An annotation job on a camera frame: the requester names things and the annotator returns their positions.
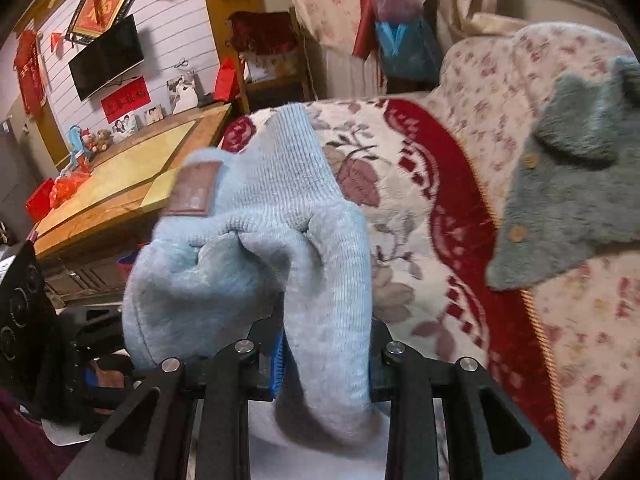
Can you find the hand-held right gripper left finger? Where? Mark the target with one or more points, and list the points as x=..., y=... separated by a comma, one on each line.
x=277, y=370

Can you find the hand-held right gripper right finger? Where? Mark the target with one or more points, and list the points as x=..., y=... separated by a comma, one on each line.
x=395, y=375

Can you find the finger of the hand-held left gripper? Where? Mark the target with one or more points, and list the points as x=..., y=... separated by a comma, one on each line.
x=90, y=330

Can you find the light grey pants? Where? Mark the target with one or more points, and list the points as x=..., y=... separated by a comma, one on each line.
x=300, y=210

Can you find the person's maroon clothing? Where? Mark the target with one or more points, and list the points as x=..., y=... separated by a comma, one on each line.
x=22, y=440

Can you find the red box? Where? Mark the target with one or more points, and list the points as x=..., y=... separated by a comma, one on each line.
x=40, y=201

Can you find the red plastic bag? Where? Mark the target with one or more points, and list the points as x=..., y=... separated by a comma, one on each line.
x=67, y=189

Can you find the wooden table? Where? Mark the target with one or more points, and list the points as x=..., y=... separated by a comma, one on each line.
x=125, y=175

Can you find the red floral blanket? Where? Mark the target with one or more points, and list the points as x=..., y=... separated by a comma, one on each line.
x=450, y=220

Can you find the blue toy figure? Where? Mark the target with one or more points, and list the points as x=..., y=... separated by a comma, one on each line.
x=77, y=145

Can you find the brown teddy bear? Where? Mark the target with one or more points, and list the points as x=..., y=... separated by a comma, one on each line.
x=102, y=140

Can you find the beige floral sofa cushion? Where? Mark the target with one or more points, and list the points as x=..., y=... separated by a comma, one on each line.
x=590, y=335

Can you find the green fleece jacket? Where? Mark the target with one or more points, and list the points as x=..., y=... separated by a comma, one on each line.
x=565, y=200

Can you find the red hanging decoration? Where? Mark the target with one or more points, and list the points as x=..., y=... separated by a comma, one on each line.
x=30, y=75

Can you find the large wedding photo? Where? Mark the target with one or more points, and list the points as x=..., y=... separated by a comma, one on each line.
x=182, y=91

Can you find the red paper bag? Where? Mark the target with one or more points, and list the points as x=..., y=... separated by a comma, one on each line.
x=226, y=80

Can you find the wooden chair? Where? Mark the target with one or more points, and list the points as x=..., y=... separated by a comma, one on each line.
x=280, y=80

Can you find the framed red calligraphy picture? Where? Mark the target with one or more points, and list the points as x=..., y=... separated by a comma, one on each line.
x=100, y=10

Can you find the teal bag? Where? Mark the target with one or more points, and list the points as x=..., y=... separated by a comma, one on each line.
x=405, y=50

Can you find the dark red cloth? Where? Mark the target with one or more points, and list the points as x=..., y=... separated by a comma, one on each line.
x=262, y=32

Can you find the floral hanging cloth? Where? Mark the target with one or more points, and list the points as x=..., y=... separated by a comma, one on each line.
x=325, y=0

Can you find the family photo frame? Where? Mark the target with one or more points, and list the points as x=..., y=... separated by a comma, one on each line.
x=125, y=124

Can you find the small photo frame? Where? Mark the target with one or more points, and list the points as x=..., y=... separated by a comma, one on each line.
x=154, y=115

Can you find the red wall banner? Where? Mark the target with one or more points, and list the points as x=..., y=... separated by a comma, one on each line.
x=124, y=99

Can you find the black wall television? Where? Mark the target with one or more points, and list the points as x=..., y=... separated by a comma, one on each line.
x=105, y=57

